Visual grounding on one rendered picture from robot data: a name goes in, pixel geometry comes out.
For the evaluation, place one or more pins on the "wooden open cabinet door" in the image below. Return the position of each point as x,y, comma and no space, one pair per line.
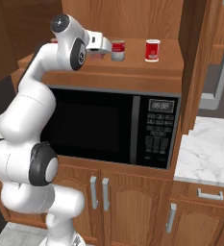
17,29
193,64

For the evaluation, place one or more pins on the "red labelled can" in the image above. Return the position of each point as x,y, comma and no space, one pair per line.
54,40
118,48
152,49

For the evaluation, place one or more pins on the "wooden drawer front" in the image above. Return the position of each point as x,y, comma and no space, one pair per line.
187,192

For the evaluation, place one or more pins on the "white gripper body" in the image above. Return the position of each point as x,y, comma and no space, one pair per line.
105,44

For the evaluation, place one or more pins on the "wooden base cupboard door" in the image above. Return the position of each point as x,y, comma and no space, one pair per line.
81,189
200,227
139,208

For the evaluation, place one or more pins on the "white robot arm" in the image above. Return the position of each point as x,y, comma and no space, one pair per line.
23,115

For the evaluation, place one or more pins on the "wooden cabinet carcass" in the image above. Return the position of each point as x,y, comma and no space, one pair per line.
132,73

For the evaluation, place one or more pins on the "black microwave oven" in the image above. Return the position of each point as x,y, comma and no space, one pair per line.
116,128

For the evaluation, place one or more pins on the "grey framed appliance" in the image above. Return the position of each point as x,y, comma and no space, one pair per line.
219,80

